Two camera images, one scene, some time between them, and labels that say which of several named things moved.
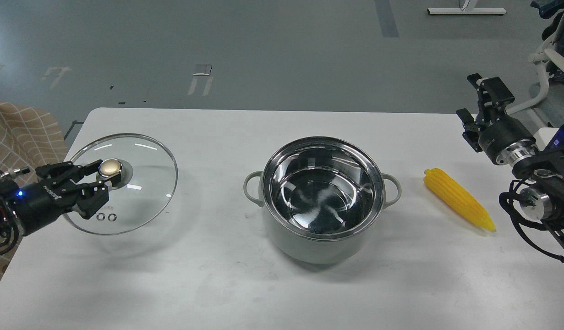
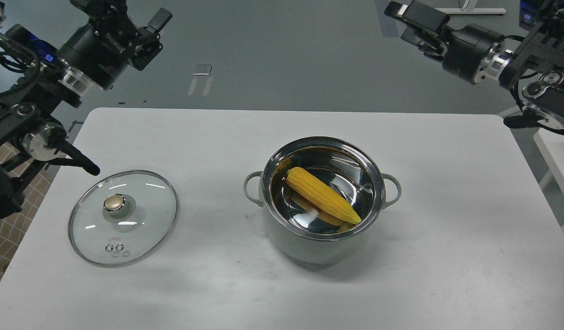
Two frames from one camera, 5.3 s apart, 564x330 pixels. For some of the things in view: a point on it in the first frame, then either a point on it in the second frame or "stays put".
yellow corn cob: (457, 198) -> (321, 195)
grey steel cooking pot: (321, 197) stays put
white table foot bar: (479, 11) stays put
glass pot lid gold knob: (110, 167) -> (115, 202)
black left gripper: (38, 204) -> (99, 51)
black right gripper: (505, 139) -> (474, 54)
